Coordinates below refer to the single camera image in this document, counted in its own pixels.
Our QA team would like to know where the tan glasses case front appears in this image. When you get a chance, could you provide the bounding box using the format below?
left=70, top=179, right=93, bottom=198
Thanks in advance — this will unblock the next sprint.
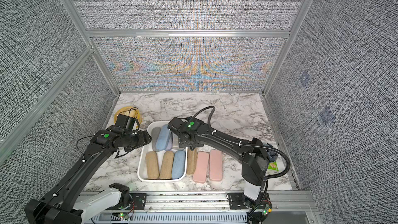
left=186, top=148, right=198, bottom=175

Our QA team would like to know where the tan glasses case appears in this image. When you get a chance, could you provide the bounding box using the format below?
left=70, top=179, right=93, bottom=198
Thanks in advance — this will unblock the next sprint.
left=146, top=151, right=160, bottom=180
left=186, top=148, right=198, bottom=175
left=159, top=150, right=174, bottom=180

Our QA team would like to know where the pink glasses case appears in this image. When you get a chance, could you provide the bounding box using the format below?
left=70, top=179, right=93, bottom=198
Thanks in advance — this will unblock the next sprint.
left=209, top=150, right=223, bottom=181
left=192, top=151, right=209, bottom=184

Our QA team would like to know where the grey fabric glasses case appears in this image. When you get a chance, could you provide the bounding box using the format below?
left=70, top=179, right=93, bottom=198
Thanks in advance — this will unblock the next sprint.
left=151, top=127, right=161, bottom=152

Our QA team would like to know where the grey rectangular glasses case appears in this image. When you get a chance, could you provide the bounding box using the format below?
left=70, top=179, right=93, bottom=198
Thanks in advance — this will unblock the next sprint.
left=172, top=136, right=180, bottom=150

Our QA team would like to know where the purple fabric glasses case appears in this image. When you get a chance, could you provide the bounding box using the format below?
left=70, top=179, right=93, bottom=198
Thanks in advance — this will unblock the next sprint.
left=165, top=135, right=173, bottom=150

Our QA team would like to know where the tan glasses case back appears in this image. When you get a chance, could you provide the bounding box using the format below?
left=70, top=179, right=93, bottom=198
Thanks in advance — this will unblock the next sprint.
left=159, top=150, right=174, bottom=180

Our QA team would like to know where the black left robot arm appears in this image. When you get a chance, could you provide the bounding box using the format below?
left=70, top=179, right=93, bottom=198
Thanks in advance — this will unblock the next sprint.
left=24, top=114, right=152, bottom=224

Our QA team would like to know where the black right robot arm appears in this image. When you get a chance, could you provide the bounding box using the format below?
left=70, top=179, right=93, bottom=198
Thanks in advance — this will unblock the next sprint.
left=168, top=117, right=275, bottom=201

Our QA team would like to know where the white plastic storage tray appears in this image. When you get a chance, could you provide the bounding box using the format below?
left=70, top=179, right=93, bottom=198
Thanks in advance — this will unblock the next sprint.
left=137, top=121, right=188, bottom=183

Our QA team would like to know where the yellow bamboo steamer basket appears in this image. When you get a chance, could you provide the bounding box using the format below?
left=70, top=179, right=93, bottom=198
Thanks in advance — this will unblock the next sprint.
left=114, top=106, right=142, bottom=124

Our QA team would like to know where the dark round object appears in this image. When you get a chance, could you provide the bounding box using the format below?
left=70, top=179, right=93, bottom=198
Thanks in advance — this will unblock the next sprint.
left=263, top=143, right=278, bottom=162

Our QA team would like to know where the green packet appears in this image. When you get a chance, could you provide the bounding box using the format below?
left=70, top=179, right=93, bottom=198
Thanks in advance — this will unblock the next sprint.
left=268, top=162, right=279, bottom=172

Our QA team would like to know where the black corrugated cable conduit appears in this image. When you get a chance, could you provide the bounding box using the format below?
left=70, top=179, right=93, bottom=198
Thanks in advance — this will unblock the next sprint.
left=192, top=106, right=291, bottom=180

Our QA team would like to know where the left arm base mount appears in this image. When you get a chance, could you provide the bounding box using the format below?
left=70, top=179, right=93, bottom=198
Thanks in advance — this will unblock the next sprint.
left=107, top=193, right=147, bottom=211

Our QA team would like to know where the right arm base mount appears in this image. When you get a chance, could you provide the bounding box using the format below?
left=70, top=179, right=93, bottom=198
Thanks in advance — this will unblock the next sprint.
left=227, top=192, right=272, bottom=211

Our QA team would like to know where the aluminium front rail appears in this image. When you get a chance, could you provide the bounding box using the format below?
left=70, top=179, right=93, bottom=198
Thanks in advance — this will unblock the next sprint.
left=73, top=188, right=322, bottom=224

